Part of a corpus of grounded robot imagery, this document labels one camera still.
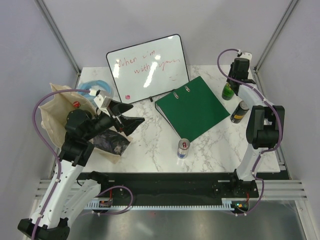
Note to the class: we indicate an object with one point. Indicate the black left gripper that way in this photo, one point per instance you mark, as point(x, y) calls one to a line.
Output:
point(129, 124)

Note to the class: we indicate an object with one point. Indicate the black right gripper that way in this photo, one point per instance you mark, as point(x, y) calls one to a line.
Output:
point(231, 70)

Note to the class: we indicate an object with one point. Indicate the green Perrier bottle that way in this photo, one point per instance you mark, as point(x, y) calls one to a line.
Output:
point(227, 92)

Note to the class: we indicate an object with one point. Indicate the cola bottle red cap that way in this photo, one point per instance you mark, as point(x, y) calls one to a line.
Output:
point(76, 104)

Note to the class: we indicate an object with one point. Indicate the beige canvas tote bag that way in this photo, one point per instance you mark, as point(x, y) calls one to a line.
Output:
point(109, 144)

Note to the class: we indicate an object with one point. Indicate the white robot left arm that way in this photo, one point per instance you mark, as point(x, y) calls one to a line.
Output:
point(56, 212)

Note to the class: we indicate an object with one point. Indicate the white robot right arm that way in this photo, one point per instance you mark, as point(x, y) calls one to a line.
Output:
point(264, 131)

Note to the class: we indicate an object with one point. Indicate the black yellow label can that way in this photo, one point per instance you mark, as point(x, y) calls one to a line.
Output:
point(239, 112)

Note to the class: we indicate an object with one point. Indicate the small white whiteboard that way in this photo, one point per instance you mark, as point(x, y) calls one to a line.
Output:
point(148, 69)

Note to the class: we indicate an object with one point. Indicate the silver blue energy drink can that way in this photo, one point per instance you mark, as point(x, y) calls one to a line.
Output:
point(183, 148)

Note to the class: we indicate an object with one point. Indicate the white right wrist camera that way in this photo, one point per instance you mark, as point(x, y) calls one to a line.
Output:
point(244, 55)

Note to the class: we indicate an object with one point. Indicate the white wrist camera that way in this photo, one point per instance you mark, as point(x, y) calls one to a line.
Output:
point(244, 55)
point(101, 98)

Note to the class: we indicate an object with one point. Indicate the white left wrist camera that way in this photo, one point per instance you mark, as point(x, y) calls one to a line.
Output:
point(101, 98)

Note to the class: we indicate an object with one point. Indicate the green ring binder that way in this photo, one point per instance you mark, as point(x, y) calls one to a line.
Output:
point(192, 109)

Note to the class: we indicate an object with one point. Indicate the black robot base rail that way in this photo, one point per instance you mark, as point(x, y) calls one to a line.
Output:
point(177, 188)

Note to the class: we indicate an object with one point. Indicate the right aluminium frame post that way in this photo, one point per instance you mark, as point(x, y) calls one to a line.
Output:
point(276, 33)

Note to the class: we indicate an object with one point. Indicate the aluminium frame post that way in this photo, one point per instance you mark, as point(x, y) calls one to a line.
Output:
point(276, 33)
point(57, 34)

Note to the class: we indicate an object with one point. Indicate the left aluminium frame post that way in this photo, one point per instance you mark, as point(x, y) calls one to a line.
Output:
point(57, 34)

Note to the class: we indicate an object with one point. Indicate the white slotted cable duct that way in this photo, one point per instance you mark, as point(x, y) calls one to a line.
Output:
point(98, 205)

